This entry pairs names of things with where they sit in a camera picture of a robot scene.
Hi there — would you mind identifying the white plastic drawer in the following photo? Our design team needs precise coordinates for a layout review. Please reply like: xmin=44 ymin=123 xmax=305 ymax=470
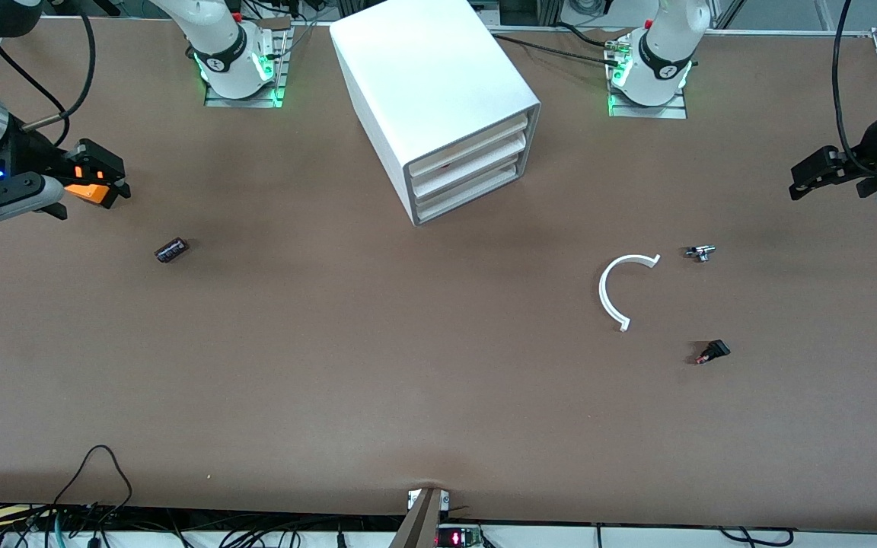
xmin=407 ymin=114 xmax=529 ymax=178
xmin=415 ymin=161 xmax=522 ymax=227
xmin=410 ymin=135 xmax=528 ymax=201

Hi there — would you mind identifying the white drawer cabinet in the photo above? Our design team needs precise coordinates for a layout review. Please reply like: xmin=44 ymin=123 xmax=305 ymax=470
xmin=330 ymin=0 xmax=543 ymax=228

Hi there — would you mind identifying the orange box with black base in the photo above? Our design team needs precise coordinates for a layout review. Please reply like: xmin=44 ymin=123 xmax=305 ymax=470
xmin=64 ymin=165 xmax=120 ymax=209

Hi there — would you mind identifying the black cylindrical capacitor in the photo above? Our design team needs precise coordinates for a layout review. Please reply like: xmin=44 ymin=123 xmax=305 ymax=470
xmin=154 ymin=237 xmax=190 ymax=265

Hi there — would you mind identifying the brown wooden strut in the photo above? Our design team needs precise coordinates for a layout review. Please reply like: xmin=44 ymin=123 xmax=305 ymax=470
xmin=388 ymin=487 xmax=444 ymax=548

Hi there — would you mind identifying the small red LED device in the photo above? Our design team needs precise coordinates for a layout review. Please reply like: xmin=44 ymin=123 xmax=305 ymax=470
xmin=435 ymin=524 xmax=483 ymax=548

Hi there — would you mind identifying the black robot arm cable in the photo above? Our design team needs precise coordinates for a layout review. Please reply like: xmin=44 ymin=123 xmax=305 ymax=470
xmin=831 ymin=0 xmax=877 ymax=178
xmin=0 ymin=6 xmax=97 ymax=148

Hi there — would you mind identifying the black square push button switch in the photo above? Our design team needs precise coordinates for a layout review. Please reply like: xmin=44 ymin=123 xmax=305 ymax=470
xmin=693 ymin=339 xmax=732 ymax=367

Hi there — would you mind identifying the white half-ring clamp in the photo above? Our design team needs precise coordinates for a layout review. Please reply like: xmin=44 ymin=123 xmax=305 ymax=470
xmin=598 ymin=253 xmax=662 ymax=333

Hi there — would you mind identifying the black cable on table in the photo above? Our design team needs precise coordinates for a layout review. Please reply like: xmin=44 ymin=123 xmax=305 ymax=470
xmin=487 ymin=32 xmax=616 ymax=69
xmin=555 ymin=21 xmax=611 ymax=49

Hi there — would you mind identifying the looped black cable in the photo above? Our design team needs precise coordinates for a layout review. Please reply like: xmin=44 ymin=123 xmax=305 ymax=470
xmin=53 ymin=444 xmax=134 ymax=508

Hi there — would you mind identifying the black cable under table edge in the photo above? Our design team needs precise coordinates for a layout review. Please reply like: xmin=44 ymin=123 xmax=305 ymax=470
xmin=719 ymin=526 xmax=795 ymax=548

